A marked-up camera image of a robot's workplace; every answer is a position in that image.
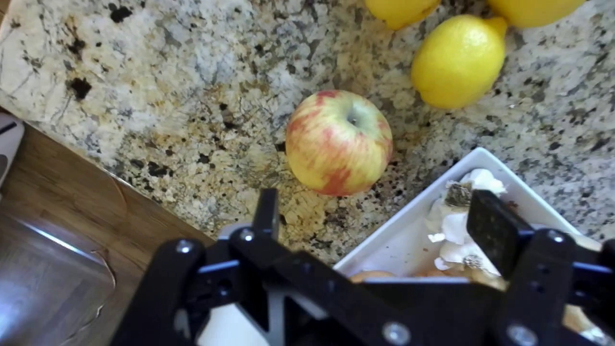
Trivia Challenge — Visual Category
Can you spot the yellow lemon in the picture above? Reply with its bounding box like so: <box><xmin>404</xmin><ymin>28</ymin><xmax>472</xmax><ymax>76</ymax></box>
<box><xmin>410</xmin><ymin>13</ymin><xmax>510</xmax><ymax>111</ymax></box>
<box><xmin>487</xmin><ymin>0</ymin><xmax>589</xmax><ymax>28</ymax></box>
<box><xmin>364</xmin><ymin>0</ymin><xmax>445</xmax><ymax>32</ymax></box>

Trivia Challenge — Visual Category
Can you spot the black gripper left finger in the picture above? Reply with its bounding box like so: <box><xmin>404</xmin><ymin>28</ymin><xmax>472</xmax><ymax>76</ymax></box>
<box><xmin>110</xmin><ymin>188</ymin><xmax>428</xmax><ymax>346</ymax></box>

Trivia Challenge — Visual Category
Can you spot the large pale yellow onion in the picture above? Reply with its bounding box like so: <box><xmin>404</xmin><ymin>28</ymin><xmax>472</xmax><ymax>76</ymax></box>
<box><xmin>351</xmin><ymin>268</ymin><xmax>401</xmax><ymax>284</ymax></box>

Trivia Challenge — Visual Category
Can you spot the small yellow onion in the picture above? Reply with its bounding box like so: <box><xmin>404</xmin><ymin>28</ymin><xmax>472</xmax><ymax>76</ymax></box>
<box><xmin>564</xmin><ymin>303</ymin><xmax>602</xmax><ymax>338</ymax></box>

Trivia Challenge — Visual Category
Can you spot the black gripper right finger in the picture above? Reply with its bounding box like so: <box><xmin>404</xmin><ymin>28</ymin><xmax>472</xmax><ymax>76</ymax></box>
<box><xmin>468</xmin><ymin>188</ymin><xmax>615</xmax><ymax>346</ymax></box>

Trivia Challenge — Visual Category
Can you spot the red yellow apple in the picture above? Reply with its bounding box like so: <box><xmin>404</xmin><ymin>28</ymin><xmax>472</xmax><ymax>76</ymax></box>
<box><xmin>285</xmin><ymin>88</ymin><xmax>395</xmax><ymax>197</ymax></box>

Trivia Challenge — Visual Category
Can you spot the white rectangular plate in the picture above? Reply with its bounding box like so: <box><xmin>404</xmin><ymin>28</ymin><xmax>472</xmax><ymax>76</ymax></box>
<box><xmin>333</xmin><ymin>145</ymin><xmax>585</xmax><ymax>284</ymax></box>

